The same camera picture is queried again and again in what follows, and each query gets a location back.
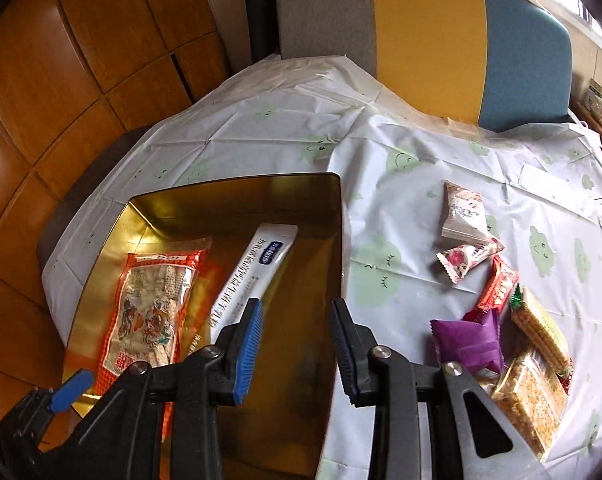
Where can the black cylinder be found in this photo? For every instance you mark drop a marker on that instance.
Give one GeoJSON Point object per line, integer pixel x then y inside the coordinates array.
{"type": "Point", "coordinates": [258, 10]}

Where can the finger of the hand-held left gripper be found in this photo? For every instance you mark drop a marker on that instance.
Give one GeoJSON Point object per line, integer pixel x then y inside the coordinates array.
{"type": "Point", "coordinates": [71, 391]}

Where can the white pink snack packet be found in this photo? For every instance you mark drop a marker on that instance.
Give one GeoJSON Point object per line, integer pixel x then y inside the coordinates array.
{"type": "Point", "coordinates": [461, 210]}

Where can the cracker packet with green ends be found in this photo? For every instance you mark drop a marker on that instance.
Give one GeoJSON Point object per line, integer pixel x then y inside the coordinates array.
{"type": "Point", "coordinates": [541, 330]}

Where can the pink flower snack packet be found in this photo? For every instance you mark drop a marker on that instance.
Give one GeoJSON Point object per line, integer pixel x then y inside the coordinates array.
{"type": "Point", "coordinates": [463, 260]}

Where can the golden rice crisp packet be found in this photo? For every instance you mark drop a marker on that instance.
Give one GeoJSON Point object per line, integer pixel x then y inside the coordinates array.
{"type": "Point", "coordinates": [526, 405]}

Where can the orange printed snack packet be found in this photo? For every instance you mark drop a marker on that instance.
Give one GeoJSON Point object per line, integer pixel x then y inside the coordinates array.
{"type": "Point", "coordinates": [151, 300]}

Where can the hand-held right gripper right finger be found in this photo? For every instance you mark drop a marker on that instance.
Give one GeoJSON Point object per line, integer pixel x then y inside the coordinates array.
{"type": "Point", "coordinates": [342, 355]}

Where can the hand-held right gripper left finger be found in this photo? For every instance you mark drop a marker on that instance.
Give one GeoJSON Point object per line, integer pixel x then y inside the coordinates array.
{"type": "Point", "coordinates": [248, 355]}

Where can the grey yellow blue sofa backrest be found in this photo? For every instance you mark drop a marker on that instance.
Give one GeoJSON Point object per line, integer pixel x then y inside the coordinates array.
{"type": "Point", "coordinates": [426, 35]}

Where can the long white snack packet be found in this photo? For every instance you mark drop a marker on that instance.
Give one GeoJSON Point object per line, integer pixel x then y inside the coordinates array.
{"type": "Point", "coordinates": [251, 270]}

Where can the white cloud-print tablecloth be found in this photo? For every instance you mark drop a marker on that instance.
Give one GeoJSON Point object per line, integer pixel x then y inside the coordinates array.
{"type": "Point", "coordinates": [281, 125]}

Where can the purple snack packet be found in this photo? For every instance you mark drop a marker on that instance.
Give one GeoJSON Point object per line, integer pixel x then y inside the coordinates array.
{"type": "Point", "coordinates": [468, 345]}

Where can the gold tin box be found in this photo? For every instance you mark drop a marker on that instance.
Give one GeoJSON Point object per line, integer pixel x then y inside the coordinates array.
{"type": "Point", "coordinates": [301, 270]}

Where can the red snack packet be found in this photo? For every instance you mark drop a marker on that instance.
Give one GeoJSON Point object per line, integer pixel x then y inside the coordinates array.
{"type": "Point", "coordinates": [498, 287]}

